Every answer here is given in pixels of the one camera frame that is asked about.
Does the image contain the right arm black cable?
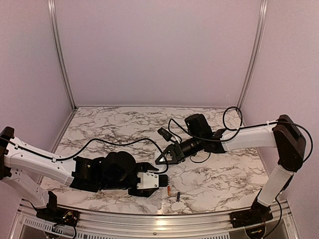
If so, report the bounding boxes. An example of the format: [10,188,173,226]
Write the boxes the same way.
[168,106,314,165]

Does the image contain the left aluminium frame post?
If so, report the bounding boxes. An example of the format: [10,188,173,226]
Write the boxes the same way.
[47,0,76,110]

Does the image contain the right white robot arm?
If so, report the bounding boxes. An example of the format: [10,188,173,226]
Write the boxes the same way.
[155,114,306,223]

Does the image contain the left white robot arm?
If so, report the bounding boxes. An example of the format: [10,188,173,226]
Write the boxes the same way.
[0,126,160,222]

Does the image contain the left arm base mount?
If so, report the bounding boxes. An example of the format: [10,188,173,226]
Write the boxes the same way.
[36,191,80,227]

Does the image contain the dark blue AAA battery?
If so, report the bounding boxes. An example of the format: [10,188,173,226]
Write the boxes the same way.
[176,192,181,202]

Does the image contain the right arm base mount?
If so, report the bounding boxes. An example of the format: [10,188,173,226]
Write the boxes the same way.
[230,193,273,228]

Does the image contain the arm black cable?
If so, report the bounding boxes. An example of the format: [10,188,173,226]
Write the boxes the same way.
[0,136,168,175]
[168,106,314,165]

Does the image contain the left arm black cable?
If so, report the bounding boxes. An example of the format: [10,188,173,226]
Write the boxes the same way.
[0,136,168,175]

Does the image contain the aluminium frame post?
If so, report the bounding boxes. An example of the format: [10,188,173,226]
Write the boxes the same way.
[237,0,269,109]
[47,0,76,110]

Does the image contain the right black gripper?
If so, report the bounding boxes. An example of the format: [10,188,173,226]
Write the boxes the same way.
[155,134,203,165]

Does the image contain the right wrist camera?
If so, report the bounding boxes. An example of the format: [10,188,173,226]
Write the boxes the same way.
[157,127,172,141]

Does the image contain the front aluminium rail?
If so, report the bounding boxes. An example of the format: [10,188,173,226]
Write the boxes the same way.
[9,201,300,239]

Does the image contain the right aluminium frame post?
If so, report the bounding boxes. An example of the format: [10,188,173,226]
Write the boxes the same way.
[237,0,269,109]

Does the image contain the orange AAA battery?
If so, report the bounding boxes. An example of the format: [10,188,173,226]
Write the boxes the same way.
[167,185,171,196]

